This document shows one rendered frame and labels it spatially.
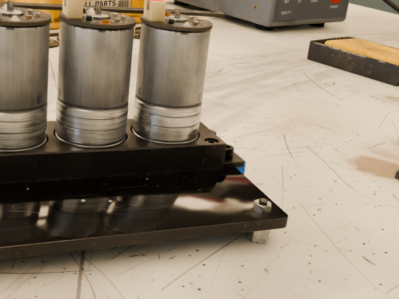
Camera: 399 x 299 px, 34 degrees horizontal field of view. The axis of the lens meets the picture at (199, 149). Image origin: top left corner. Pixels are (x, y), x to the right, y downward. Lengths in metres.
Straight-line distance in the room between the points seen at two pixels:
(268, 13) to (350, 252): 0.36
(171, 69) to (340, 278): 0.09
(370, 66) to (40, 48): 0.30
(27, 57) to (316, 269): 0.11
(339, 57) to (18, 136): 0.30
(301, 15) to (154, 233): 0.42
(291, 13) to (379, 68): 0.14
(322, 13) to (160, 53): 0.40
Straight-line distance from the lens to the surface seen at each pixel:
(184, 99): 0.23
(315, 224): 0.24
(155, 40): 0.22
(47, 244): 0.18
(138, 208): 0.20
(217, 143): 0.24
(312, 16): 0.60
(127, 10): 0.24
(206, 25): 0.23
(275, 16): 0.56
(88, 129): 0.22
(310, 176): 0.28
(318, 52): 0.49
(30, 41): 0.21
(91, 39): 0.21
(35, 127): 0.22
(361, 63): 0.47
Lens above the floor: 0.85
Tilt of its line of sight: 21 degrees down
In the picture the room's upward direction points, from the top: 7 degrees clockwise
